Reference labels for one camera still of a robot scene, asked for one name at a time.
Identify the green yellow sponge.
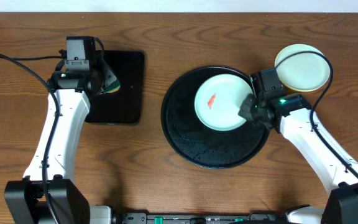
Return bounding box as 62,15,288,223
101,61,121,93

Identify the yellow plate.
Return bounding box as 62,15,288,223
282,80,327,92

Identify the green plate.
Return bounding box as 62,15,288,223
194,74,252,131
275,44,330,85

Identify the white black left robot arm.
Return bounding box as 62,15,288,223
4,36,111,223

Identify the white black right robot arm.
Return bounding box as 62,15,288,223
239,68,358,223

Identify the rectangular black tray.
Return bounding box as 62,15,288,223
85,50,145,125

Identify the round black tray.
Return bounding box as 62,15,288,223
161,66,270,169

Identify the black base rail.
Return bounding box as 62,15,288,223
88,205,323,224

